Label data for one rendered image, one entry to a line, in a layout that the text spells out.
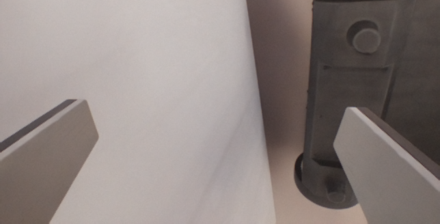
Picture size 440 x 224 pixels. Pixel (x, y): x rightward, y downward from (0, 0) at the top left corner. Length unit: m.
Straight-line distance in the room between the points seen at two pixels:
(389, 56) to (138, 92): 0.39
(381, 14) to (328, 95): 0.17
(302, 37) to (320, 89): 0.20
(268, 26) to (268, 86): 0.18
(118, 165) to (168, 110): 0.07
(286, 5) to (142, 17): 0.47
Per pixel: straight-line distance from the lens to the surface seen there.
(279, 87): 0.70
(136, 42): 0.20
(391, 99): 0.54
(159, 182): 0.23
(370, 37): 0.39
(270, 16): 0.64
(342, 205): 0.71
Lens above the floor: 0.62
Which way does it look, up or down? 53 degrees down
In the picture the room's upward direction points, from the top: 146 degrees counter-clockwise
